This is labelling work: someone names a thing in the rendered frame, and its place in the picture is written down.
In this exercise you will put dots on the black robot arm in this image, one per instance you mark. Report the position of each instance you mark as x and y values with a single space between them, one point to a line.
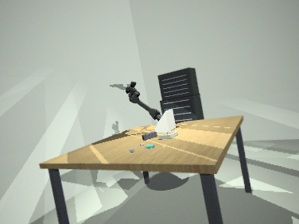
134 98

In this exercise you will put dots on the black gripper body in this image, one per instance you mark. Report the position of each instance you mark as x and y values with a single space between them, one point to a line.
133 84

